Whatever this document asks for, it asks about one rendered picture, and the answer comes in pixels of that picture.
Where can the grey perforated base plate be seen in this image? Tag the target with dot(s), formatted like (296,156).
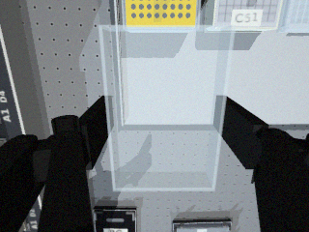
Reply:
(63,45)

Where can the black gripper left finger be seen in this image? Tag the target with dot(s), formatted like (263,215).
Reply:
(57,162)

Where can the black rectangular nest plate with white rg label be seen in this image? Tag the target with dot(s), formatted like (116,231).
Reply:
(115,219)

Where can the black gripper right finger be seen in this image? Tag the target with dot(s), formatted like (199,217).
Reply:
(281,168)

